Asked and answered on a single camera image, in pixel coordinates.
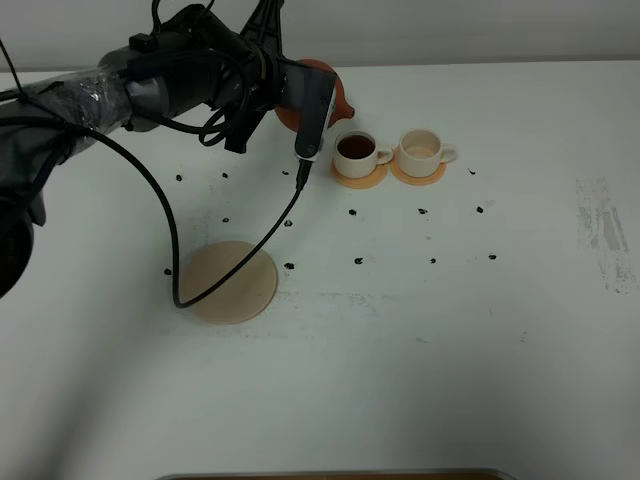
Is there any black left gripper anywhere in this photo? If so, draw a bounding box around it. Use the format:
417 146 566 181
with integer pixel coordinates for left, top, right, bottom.
149 0 288 153

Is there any brown clay teapot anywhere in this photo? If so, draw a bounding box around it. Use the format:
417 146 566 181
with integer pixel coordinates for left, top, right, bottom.
275 59 355 132

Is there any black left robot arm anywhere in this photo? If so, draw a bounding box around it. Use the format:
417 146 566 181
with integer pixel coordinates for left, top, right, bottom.
1 1 289 292

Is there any beige round teapot coaster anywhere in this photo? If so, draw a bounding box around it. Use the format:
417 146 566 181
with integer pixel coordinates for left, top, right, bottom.
180 241 278 324

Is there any left white teacup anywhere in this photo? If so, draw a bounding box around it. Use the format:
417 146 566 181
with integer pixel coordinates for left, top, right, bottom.
333 130 394 179

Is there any white teacup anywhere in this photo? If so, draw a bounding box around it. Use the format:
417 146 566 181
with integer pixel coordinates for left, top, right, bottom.
397 129 458 177
333 130 394 179

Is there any left orange cup coaster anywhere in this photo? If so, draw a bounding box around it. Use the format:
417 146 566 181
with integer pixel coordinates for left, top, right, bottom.
331 161 388 190

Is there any orange cup coaster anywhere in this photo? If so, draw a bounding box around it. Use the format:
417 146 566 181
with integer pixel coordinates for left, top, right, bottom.
389 148 447 186
331 161 388 190

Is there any right white teacup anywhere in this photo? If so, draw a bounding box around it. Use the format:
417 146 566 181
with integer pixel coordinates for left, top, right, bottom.
397 129 458 177

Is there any right orange cup coaster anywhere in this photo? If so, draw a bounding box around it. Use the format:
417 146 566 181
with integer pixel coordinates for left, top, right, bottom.
389 148 447 186

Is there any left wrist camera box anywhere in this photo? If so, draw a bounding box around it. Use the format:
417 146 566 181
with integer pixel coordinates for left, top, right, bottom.
278 61 337 162

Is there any black left camera cable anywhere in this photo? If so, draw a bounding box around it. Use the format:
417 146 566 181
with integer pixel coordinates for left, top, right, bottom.
119 29 312 309

